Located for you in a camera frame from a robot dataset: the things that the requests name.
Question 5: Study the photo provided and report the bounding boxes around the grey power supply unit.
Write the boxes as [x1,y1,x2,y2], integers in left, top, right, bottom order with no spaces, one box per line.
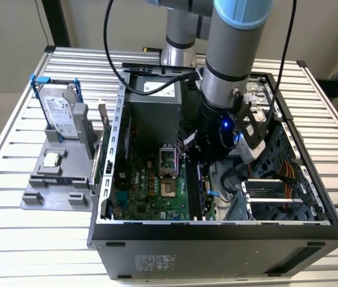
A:
[125,76,183,152]

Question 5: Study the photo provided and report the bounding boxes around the metal socket cover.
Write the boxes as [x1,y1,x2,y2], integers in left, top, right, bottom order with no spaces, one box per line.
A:
[158,144,179,179]

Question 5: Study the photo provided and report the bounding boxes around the metal drive cage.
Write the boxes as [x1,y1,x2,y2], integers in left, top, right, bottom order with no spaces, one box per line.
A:
[245,78,279,125]

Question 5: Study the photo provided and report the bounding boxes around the CPU socket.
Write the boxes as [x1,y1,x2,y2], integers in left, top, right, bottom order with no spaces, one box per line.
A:
[159,178,178,200]

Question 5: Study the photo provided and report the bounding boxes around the green motherboard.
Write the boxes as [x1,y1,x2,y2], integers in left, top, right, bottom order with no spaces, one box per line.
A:
[113,149,217,222]

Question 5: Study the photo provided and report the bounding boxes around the metal disk bay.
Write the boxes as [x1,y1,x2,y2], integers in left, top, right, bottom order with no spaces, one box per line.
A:
[225,178,325,222]

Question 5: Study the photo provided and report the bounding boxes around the graphics card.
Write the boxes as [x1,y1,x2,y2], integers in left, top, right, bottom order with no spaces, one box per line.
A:
[90,99,113,194]

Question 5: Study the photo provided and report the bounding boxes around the blue grey board connector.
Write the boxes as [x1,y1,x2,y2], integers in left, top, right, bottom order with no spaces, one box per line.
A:
[115,191,128,209]

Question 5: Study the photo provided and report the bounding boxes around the black PC case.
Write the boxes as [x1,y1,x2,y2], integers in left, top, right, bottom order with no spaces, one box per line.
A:
[87,62,338,282]

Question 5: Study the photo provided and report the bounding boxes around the grey parts rack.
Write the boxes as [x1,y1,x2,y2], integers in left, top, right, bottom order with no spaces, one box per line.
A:
[19,103,106,212]

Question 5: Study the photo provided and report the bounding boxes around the hard disk in blue carrier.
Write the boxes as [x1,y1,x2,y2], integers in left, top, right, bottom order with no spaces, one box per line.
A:
[29,74,83,141]

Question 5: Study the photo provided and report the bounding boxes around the silver CPU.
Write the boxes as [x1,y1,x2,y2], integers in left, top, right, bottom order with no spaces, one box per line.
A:
[42,152,61,167]

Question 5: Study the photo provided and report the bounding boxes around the wrist camera with black bracket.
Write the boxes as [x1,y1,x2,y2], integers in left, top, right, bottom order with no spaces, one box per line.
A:
[234,101,270,165]

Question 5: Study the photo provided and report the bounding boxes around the black data cables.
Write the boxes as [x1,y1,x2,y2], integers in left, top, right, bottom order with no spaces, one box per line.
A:
[220,166,247,199]

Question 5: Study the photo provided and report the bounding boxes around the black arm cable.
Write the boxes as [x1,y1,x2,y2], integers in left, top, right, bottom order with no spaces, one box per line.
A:
[103,0,201,96]
[266,0,297,124]

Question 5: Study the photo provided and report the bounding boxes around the orange yellow red wire bundle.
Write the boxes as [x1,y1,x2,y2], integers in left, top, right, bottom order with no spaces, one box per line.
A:
[278,161,300,210]

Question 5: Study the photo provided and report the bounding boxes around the black metal post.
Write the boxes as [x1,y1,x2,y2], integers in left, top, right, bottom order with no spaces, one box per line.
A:
[41,0,72,48]

